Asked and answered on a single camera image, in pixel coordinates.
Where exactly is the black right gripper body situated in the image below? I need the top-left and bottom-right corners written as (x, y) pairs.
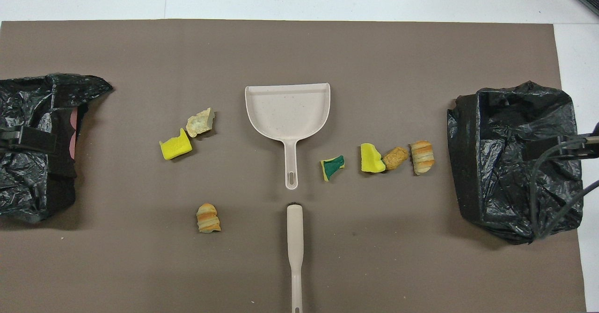
top-left (562, 134), bottom-right (599, 158)

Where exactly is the striped croissant piece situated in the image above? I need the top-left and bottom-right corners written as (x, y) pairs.
top-left (196, 203), bottom-right (221, 233)
top-left (410, 140), bottom-right (436, 175)

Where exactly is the yellow sponge block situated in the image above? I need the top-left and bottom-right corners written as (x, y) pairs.
top-left (159, 128), bottom-right (193, 160)

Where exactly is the brown fried nugget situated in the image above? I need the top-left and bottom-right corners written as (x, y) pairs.
top-left (382, 146), bottom-right (409, 170)

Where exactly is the torn croissant chunk pale inside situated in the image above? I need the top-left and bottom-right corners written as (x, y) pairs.
top-left (186, 108), bottom-right (216, 138)

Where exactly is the yellow sponge wedge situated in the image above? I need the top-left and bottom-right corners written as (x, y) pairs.
top-left (360, 143), bottom-right (387, 173)

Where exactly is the green and yellow sponge piece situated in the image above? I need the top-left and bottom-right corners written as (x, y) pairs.
top-left (320, 155), bottom-right (346, 182)

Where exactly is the beige plastic dustpan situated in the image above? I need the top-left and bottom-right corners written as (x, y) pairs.
top-left (245, 83), bottom-right (331, 190)

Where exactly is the beige hand brush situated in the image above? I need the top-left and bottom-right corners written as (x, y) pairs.
top-left (286, 203), bottom-right (305, 313)

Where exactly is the pink plastic bin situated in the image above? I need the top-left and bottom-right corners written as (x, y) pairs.
top-left (69, 109), bottom-right (81, 161)

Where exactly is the black bag over pink bin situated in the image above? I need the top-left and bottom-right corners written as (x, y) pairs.
top-left (0, 73), bottom-right (114, 224)

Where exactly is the black bag lined bin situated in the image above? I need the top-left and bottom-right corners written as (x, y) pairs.
top-left (447, 80), bottom-right (585, 245)

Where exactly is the brown paper table mat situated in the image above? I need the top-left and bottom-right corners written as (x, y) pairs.
top-left (0, 19), bottom-right (586, 313)

